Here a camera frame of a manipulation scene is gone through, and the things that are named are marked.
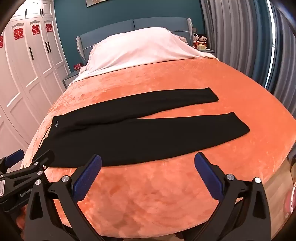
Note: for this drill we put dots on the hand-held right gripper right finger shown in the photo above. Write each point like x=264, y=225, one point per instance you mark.
x=208, y=178

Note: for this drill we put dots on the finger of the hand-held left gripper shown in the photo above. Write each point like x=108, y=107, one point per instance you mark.
x=13, y=158
x=42, y=160

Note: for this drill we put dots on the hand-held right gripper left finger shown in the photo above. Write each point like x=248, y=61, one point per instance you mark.
x=89, y=178

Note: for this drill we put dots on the black pants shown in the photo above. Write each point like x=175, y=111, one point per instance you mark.
x=138, y=139

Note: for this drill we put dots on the pink round object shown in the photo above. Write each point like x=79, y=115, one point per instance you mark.
x=291, y=204

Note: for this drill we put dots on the grey nightstand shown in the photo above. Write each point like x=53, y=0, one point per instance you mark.
x=70, y=77
x=210, y=51

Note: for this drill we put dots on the white wardrobe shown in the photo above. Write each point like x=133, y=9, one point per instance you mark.
x=30, y=69

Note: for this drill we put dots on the red boxes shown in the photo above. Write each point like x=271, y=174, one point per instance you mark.
x=78, y=66

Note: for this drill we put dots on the orange plush blanket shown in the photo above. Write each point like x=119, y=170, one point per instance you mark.
x=161, y=76

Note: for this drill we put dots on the red paper cutout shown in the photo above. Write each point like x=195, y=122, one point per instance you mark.
x=18, y=34
x=1, y=42
x=48, y=27
x=35, y=29

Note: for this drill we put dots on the yellow box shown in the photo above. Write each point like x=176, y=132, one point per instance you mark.
x=201, y=47

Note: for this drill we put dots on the white duvet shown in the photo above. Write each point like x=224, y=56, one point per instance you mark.
x=138, y=51

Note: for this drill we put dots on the red dressed doll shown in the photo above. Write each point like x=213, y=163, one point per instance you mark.
x=196, y=39
x=203, y=39

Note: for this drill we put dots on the grey curtain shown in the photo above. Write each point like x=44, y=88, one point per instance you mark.
x=231, y=34

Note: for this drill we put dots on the blue padded headboard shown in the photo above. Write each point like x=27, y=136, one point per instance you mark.
x=115, y=27

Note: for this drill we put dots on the framed wall picture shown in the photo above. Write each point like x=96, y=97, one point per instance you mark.
x=99, y=2

